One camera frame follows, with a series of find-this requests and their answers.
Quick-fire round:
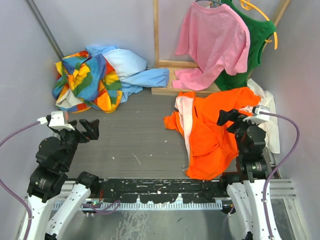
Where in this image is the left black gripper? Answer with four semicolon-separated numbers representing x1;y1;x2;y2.
55;117;99;169

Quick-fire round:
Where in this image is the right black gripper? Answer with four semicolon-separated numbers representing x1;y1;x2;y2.
217;107;261;155

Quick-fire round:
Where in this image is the orange zip jacket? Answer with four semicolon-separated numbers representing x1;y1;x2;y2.
163;87;261;181

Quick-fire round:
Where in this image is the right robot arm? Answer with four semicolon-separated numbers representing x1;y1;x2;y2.
217;107;280;240

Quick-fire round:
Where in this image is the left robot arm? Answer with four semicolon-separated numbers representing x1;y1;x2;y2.
19;116;100;240

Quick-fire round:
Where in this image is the white crumpled shirt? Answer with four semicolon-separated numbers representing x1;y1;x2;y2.
247;78;281;154

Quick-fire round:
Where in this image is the multicolour crumpled cloth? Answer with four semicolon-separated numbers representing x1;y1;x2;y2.
52;50;123;113

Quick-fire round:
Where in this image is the light blue shirt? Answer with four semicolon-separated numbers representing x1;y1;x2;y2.
85;45;170;103

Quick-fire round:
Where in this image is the pink t-shirt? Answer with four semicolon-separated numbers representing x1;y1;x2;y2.
172;2;251;91

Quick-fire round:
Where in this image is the green tank top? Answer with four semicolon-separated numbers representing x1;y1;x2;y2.
214;0;276;91

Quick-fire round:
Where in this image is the yellow clothes hanger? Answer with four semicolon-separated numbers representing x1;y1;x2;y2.
239;0;279;50

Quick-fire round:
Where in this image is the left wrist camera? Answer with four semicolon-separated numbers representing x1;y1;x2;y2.
48;110;69;130

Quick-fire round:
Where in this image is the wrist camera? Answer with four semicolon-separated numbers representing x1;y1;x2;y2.
241;105;270;125
48;110;69;130

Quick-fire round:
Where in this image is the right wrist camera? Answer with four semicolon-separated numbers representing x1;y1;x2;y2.
241;105;270;125

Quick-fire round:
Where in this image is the wooden clothes rack frame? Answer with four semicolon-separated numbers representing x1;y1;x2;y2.
151;0;291;96

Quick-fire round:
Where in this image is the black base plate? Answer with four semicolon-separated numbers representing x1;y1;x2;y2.
91;178;228;204

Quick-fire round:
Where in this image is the aluminium rail frame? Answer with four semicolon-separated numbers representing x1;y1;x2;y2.
19;172;306;240

